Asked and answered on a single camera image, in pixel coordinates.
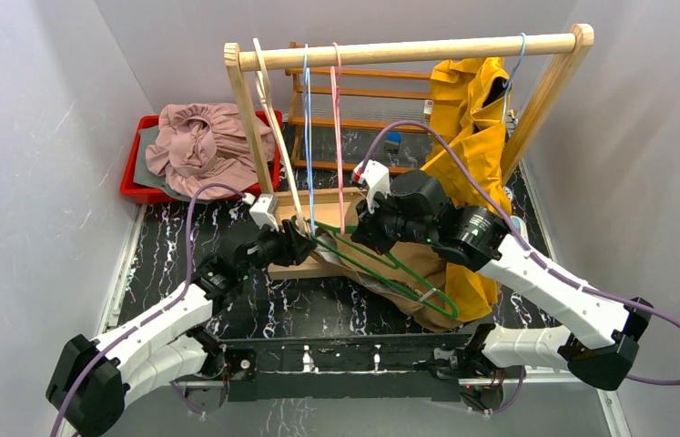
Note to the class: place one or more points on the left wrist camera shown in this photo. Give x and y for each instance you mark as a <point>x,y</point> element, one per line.
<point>262,210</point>

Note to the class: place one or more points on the blue wire hanger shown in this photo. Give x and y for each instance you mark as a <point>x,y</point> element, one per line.
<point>307,132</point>

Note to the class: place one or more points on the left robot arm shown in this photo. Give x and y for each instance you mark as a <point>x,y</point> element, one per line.
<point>96,379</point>

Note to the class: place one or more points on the orange wooden shelf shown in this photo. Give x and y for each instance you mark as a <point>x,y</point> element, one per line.
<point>372,96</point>

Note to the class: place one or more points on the pink skirt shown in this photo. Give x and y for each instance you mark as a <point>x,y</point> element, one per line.
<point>198,144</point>

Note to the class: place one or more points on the green hanger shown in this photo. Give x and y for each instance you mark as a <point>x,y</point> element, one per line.
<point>387,270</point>

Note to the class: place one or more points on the brown skirt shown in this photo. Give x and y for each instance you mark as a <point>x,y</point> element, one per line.
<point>423,261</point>

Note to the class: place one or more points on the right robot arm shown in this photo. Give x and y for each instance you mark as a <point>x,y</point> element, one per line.
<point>596,340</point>

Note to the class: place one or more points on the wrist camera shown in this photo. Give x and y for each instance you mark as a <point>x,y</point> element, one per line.
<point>262,210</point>
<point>375,178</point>

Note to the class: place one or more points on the grey pleated skirt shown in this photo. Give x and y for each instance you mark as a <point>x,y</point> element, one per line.
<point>150,188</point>

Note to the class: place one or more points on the white teal object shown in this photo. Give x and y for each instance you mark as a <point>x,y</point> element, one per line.
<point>520,225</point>

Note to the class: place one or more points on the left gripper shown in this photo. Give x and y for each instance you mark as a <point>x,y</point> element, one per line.
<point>298,244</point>

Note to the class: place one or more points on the light blue hanger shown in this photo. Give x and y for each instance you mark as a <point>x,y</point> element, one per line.
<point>508,84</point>

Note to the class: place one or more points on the red plastic bin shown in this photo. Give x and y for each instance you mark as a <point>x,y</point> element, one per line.
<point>152,120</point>

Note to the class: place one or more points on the pink hanger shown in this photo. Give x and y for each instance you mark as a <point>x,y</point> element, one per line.
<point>335,77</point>

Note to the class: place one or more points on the small blue object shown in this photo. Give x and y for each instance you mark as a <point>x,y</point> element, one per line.
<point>392,142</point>

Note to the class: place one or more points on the yellow skirt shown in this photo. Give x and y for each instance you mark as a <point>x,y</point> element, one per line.
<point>468,99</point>

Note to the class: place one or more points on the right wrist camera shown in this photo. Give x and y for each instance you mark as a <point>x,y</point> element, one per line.
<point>375,178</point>

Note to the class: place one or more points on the beige wooden hanger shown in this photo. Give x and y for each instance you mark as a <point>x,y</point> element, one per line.
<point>265,99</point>

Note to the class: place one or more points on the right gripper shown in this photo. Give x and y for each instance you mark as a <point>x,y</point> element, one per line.
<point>367,226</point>

